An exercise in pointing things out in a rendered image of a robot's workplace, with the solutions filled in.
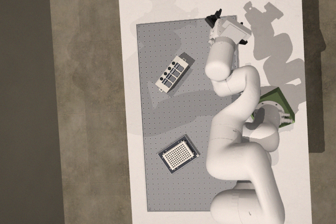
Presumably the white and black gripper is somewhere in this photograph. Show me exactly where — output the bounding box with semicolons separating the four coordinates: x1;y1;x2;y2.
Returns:
205;9;248;51

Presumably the white operator panel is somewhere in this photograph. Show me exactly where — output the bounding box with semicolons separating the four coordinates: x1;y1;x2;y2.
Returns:
155;56;189;93

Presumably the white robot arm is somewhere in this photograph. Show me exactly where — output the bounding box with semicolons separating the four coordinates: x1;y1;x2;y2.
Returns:
205;16;292;224

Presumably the white microplate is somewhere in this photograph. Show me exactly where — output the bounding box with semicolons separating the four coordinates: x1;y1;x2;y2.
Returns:
162;140;194;170

